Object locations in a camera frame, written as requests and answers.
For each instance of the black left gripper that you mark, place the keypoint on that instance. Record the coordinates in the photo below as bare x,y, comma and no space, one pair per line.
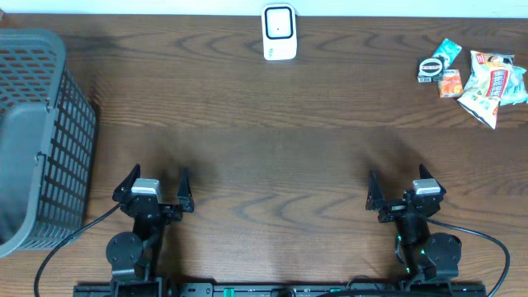
132,199

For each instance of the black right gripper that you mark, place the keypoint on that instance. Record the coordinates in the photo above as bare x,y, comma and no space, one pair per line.
392,208

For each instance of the orange small box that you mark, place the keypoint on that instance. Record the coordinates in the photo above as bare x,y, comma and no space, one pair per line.
450,85

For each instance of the dark green round-label packet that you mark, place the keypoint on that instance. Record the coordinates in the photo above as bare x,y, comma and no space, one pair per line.
430,70

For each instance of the light teal small packet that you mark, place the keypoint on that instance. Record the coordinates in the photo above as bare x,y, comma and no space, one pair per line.
447,52

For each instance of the yellow snack bag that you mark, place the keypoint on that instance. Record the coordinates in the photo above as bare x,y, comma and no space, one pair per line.
490,74

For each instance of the teal snack packet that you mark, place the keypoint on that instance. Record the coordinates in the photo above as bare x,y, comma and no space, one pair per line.
515,91

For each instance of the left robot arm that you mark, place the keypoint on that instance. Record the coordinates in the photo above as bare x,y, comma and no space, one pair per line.
134,255

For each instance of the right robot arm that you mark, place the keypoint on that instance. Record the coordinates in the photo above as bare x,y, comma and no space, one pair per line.
430,258

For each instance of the white barcode scanner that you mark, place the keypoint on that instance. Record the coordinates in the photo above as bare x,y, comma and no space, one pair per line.
279,32

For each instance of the grey plastic mesh basket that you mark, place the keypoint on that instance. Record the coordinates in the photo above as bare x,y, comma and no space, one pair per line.
48,130

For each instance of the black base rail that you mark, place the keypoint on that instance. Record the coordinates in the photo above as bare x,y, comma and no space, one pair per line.
361,288

